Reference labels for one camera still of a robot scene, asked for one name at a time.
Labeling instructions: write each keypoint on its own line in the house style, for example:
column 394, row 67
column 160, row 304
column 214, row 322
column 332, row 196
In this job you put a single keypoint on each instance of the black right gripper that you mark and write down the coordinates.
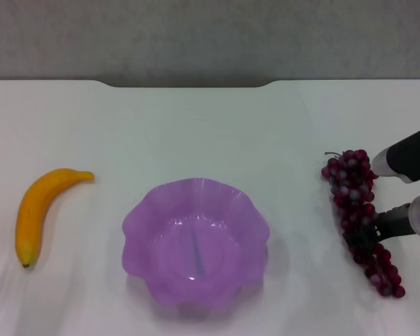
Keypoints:
column 395, row 224

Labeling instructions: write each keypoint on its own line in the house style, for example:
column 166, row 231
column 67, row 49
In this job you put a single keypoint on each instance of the dark red grape bunch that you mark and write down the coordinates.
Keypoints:
column 350, row 175

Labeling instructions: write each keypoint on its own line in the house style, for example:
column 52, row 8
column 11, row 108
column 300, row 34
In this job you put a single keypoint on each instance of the yellow banana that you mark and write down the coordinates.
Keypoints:
column 28, row 217

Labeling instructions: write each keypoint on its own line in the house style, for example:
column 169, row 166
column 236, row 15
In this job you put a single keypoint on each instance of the purple wavy plastic bowl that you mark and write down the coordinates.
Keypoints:
column 196, row 245

